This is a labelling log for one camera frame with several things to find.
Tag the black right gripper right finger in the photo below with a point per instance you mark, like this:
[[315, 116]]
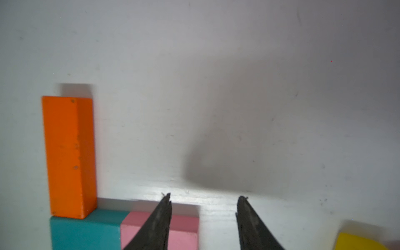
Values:
[[253, 233]]

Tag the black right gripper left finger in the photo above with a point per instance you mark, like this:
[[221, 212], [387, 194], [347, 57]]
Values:
[[154, 234]]

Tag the light pink wooden block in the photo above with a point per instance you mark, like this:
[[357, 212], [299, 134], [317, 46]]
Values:
[[183, 233]]

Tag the teal wooden block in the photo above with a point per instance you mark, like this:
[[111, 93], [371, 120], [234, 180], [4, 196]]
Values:
[[100, 230]]

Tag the orange wooden block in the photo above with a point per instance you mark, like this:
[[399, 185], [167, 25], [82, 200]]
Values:
[[70, 155]]

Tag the yellow short wooden block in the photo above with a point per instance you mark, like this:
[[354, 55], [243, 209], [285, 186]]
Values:
[[347, 241]]

